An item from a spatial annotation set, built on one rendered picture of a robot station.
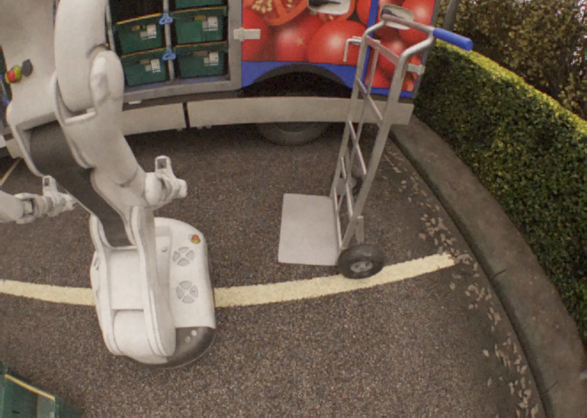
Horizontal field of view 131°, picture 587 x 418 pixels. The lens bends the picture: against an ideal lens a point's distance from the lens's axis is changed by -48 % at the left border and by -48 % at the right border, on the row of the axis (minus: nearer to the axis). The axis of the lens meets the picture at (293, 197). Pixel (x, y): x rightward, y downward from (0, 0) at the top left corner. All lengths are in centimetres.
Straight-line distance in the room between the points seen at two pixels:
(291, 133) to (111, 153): 194
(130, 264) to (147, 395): 65
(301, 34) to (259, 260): 146
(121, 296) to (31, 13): 87
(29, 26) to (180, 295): 99
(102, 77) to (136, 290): 75
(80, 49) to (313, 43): 163
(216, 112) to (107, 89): 163
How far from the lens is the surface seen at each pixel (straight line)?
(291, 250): 148
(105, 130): 40
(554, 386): 206
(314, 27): 185
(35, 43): 62
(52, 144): 68
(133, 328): 97
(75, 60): 39
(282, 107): 198
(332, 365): 127
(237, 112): 196
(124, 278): 99
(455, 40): 78
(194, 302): 107
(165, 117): 205
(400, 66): 83
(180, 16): 198
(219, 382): 125
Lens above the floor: 122
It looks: 44 degrees down
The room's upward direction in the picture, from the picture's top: 6 degrees clockwise
